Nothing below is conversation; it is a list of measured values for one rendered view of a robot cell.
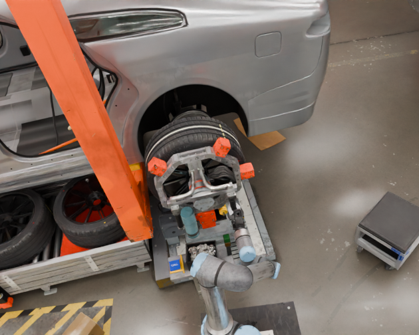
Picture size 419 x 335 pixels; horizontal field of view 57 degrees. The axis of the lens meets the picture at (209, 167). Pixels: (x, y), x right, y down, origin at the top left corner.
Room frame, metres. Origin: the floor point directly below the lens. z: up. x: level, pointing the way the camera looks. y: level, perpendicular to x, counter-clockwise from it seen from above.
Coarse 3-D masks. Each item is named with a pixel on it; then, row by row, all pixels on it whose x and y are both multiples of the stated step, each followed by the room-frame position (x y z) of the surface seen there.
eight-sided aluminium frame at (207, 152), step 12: (180, 156) 1.68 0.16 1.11; (192, 156) 1.65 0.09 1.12; (204, 156) 1.65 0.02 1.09; (216, 156) 1.65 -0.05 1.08; (228, 156) 1.69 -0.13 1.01; (168, 168) 1.63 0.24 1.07; (156, 180) 1.64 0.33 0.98; (240, 180) 1.66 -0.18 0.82; (180, 204) 1.68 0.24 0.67; (192, 204) 1.70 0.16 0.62; (216, 204) 1.65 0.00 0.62
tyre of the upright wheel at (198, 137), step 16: (176, 128) 1.87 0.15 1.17; (192, 128) 1.83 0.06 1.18; (208, 128) 1.83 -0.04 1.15; (224, 128) 1.89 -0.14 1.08; (160, 144) 1.80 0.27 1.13; (176, 144) 1.73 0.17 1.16; (192, 144) 1.72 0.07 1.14; (208, 144) 1.73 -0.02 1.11; (144, 160) 1.91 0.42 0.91; (240, 160) 1.74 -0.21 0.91
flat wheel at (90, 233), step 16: (80, 176) 2.31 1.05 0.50; (64, 192) 2.16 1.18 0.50; (80, 192) 2.15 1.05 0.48; (96, 192) 2.12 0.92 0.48; (64, 208) 2.00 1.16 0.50; (80, 208) 1.98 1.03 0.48; (96, 208) 1.95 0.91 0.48; (64, 224) 1.84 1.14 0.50; (80, 224) 1.81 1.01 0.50; (96, 224) 1.78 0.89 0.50; (112, 224) 1.76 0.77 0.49; (80, 240) 1.74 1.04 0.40; (96, 240) 1.72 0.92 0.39; (112, 240) 1.74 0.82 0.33
